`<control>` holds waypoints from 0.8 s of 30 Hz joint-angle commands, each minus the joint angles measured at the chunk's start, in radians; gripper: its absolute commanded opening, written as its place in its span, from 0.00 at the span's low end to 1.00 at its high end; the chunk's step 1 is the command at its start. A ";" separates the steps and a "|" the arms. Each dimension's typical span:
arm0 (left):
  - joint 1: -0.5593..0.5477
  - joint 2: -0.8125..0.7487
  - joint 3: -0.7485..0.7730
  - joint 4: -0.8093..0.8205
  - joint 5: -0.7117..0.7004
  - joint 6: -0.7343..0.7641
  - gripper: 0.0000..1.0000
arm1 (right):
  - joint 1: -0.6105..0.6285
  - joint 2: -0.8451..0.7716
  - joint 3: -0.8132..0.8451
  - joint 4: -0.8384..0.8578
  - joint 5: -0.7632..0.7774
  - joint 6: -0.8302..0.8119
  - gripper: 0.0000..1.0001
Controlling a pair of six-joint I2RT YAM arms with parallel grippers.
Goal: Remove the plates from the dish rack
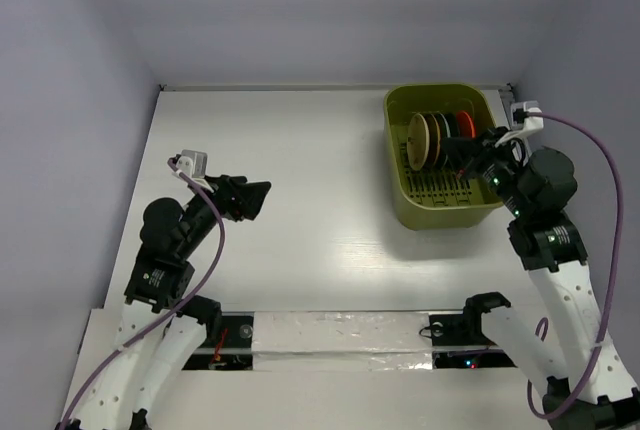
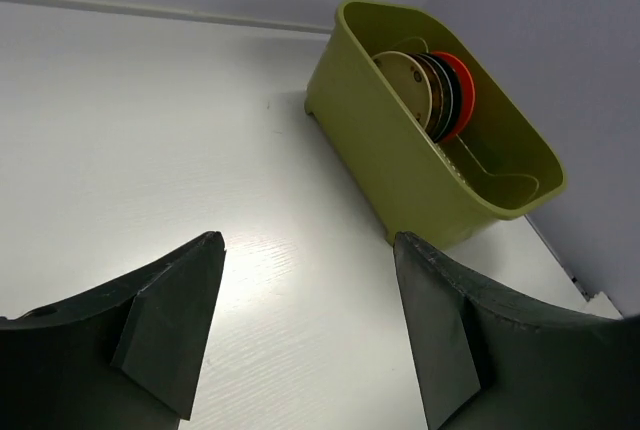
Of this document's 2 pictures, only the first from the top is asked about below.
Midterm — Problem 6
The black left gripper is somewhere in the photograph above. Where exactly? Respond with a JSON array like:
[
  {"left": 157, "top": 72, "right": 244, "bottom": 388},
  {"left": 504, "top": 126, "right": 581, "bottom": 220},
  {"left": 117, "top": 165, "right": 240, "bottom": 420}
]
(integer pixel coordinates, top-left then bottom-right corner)
[{"left": 178, "top": 172, "right": 270, "bottom": 255}]

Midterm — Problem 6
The orange plastic plate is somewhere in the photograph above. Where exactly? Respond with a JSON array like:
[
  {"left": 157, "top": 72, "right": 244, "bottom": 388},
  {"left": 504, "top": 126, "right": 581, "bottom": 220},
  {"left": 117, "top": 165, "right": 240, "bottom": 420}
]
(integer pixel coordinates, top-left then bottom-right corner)
[{"left": 455, "top": 111, "right": 476, "bottom": 139}]

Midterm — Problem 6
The yellow rimmed dark plate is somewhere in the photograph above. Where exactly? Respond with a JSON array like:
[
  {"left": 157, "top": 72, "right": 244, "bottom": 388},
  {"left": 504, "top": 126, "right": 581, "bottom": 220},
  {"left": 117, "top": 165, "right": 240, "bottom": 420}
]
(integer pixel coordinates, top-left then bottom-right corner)
[{"left": 425, "top": 113, "right": 441, "bottom": 169}]

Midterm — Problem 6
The beige wooden plate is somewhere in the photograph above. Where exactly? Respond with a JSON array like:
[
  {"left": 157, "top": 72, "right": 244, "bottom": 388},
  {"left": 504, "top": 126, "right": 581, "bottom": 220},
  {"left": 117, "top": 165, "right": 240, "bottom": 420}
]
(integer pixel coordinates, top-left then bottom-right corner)
[{"left": 406, "top": 113, "right": 430, "bottom": 171}]

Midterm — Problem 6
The black plate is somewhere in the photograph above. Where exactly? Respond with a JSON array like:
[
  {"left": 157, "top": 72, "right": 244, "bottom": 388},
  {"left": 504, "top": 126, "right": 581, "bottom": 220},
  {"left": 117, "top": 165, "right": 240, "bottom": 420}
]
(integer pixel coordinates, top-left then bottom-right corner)
[{"left": 444, "top": 113, "right": 460, "bottom": 138}]

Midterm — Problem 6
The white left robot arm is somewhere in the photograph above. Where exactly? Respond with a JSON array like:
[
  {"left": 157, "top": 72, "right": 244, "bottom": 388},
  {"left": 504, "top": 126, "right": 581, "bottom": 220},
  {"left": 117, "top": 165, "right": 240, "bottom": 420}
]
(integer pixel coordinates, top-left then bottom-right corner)
[{"left": 57, "top": 175, "right": 271, "bottom": 429}]

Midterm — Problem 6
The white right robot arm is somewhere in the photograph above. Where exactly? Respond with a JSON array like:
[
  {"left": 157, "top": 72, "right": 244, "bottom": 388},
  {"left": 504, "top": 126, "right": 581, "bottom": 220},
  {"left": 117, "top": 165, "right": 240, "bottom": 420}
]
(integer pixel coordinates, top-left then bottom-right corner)
[{"left": 441, "top": 127, "right": 639, "bottom": 429}]

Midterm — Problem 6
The olive green dish rack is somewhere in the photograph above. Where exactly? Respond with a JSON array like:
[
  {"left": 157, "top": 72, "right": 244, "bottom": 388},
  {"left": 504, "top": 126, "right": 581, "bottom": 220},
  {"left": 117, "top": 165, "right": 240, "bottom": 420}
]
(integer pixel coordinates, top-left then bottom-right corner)
[{"left": 383, "top": 83, "right": 509, "bottom": 230}]

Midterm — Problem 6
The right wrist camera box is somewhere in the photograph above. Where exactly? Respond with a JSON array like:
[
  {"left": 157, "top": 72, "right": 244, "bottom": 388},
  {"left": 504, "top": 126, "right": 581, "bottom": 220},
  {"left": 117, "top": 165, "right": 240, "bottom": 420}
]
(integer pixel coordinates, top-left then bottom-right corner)
[{"left": 495, "top": 100, "right": 544, "bottom": 147}]

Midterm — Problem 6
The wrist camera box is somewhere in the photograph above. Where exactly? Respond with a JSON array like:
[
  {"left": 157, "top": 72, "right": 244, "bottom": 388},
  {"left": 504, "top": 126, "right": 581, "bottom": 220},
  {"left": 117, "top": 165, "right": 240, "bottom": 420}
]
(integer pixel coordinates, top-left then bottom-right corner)
[
  {"left": 170, "top": 149, "right": 208, "bottom": 186},
  {"left": 495, "top": 100, "right": 544, "bottom": 147}
]

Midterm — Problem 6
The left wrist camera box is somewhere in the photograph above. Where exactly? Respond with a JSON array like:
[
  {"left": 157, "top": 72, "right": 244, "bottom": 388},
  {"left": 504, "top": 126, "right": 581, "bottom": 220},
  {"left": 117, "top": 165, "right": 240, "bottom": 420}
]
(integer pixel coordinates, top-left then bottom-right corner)
[{"left": 170, "top": 149, "right": 208, "bottom": 186}]

